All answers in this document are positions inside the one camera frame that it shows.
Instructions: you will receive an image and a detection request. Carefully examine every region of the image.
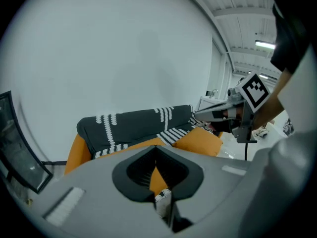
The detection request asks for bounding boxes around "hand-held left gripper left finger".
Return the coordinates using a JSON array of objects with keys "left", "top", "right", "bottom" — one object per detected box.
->
[{"left": 29, "top": 144, "right": 173, "bottom": 238}]

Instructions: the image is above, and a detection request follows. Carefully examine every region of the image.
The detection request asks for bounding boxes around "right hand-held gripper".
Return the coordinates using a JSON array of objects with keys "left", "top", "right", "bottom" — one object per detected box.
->
[{"left": 194, "top": 72, "right": 272, "bottom": 144}]

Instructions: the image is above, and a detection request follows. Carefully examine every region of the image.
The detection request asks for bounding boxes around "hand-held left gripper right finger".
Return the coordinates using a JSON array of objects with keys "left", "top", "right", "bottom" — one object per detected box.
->
[{"left": 156, "top": 144, "right": 259, "bottom": 238}]

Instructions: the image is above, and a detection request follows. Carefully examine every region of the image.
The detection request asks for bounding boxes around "orange sofa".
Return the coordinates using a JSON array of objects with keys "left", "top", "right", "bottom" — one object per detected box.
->
[{"left": 64, "top": 105, "right": 223, "bottom": 200}]

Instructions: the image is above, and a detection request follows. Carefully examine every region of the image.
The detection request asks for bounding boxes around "orange cushion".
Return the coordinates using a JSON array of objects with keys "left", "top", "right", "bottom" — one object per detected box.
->
[
  {"left": 100, "top": 137, "right": 174, "bottom": 197},
  {"left": 172, "top": 126, "right": 223, "bottom": 158}
]

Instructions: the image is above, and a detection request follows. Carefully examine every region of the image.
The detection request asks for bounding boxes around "person's right forearm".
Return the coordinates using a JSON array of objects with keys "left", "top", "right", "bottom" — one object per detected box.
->
[{"left": 252, "top": 68, "right": 289, "bottom": 131}]

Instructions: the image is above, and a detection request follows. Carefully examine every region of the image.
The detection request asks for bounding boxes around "dark grey patterned blanket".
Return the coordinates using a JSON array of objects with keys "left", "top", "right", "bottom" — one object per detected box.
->
[{"left": 76, "top": 105, "right": 213, "bottom": 218}]

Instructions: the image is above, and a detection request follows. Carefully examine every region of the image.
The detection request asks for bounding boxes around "white sink cabinet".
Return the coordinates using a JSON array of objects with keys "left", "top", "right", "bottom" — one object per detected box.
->
[{"left": 198, "top": 95, "right": 229, "bottom": 112}]

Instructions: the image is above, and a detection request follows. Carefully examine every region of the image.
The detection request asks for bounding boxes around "black glass display cabinet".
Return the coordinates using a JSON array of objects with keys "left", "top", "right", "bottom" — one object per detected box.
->
[{"left": 0, "top": 90, "right": 54, "bottom": 195}]

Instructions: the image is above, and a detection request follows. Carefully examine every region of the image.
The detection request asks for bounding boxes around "ceiling tube light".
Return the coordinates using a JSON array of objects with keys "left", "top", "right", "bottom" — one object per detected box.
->
[{"left": 255, "top": 40, "right": 277, "bottom": 51}]

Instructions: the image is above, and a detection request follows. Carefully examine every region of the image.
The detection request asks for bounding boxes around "person's black white jacket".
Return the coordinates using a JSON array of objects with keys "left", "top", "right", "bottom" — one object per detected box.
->
[{"left": 269, "top": 0, "right": 317, "bottom": 138}]

